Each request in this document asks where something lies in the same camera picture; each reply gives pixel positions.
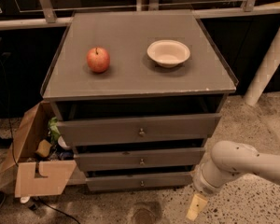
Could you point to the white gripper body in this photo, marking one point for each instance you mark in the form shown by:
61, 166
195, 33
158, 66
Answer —
202, 185

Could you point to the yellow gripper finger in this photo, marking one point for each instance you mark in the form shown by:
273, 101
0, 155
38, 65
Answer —
198, 203

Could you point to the grey bottom drawer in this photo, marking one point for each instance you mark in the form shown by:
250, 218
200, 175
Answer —
121, 182

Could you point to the grey drawer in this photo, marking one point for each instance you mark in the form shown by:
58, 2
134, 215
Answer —
121, 182
137, 130
139, 159

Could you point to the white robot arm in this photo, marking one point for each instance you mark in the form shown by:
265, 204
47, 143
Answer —
229, 161

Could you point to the grey middle drawer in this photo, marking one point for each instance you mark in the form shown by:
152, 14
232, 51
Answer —
139, 159

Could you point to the grey drawer cabinet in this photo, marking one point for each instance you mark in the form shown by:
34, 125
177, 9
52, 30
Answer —
134, 85

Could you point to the grey top drawer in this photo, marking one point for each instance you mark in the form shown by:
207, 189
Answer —
137, 130

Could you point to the white bowl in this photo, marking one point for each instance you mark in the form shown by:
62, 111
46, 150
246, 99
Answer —
168, 53

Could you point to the white diagonal pole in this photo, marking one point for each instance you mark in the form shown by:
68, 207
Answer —
266, 70

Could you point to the green bag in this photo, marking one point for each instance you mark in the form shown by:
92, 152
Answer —
54, 133

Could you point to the red apple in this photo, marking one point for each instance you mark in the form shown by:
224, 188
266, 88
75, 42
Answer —
98, 59

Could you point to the yellow sponge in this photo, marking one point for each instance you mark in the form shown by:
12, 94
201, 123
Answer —
43, 148

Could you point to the cardboard box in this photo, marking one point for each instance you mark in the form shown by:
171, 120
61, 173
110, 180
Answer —
36, 176

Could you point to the small white floor object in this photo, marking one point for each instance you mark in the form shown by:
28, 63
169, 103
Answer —
24, 200

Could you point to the metal window railing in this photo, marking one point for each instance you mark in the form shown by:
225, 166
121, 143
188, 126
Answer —
127, 3

